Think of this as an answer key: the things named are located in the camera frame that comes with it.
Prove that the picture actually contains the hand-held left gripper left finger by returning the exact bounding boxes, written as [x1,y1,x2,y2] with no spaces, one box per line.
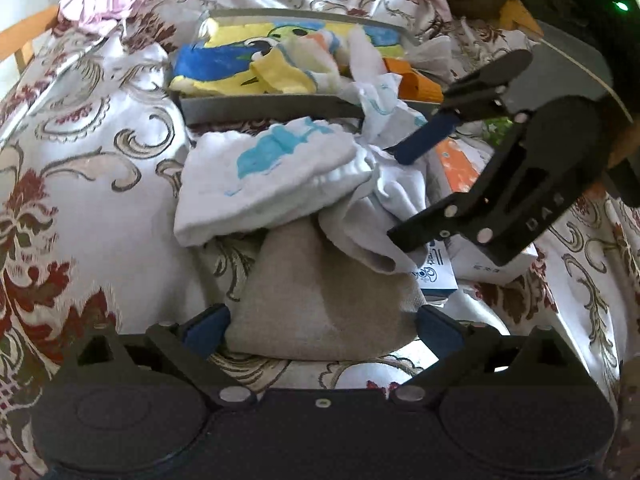
[75,304,257,407]

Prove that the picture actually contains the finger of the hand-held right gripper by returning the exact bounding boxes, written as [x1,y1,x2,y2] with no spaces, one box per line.
[389,49,534,166]
[387,199,482,256]

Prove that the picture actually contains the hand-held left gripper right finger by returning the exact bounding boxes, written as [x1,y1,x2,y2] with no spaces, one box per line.
[390,306,576,406]

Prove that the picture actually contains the white grey sock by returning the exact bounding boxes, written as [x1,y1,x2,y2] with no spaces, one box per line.
[318,152,432,275]

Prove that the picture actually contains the beige cloth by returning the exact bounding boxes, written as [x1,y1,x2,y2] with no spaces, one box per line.
[224,217,427,362]

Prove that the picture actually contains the grey tray with painted cartoon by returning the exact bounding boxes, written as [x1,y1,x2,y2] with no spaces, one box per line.
[167,7,453,127]

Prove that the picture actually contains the orange and white packet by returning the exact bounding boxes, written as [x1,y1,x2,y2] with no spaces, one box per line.
[434,139,493,197]

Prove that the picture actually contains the white card with blue print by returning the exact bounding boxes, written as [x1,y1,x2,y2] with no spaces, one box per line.
[414,240,459,297]

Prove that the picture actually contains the white cloth with pale print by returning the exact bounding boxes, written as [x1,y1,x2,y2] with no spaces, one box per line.
[344,72,432,147]

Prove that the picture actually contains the orange cloth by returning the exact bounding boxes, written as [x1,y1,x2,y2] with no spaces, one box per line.
[384,57,445,104]

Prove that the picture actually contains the crumpled white cloth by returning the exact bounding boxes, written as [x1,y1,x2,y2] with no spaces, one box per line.
[344,27,388,81]

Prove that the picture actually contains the wooden crate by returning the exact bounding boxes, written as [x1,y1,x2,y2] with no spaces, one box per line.
[497,0,543,41]

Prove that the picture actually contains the yellow and white cloth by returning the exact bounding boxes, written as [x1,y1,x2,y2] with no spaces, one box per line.
[249,39,342,95]

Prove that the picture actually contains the white cloth with blue print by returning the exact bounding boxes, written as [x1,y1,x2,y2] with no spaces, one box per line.
[173,116,375,248]

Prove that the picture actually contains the floral satin blanket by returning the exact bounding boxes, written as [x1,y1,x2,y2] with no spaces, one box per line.
[0,0,640,480]

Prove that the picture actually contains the wooden bed rail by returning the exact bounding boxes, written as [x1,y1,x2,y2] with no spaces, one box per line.
[0,5,61,73]

